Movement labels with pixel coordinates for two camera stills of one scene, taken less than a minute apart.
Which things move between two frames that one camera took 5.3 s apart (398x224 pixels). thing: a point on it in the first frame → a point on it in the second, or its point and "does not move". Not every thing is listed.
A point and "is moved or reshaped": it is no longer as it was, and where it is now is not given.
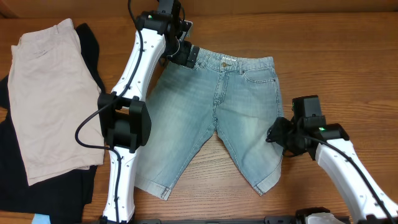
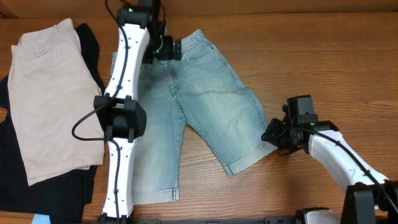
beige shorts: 52,89 does not move
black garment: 64,198 does not move
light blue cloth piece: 41,219 does not move
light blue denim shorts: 236,96 is moved or reshaped
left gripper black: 189,56 → 176,49
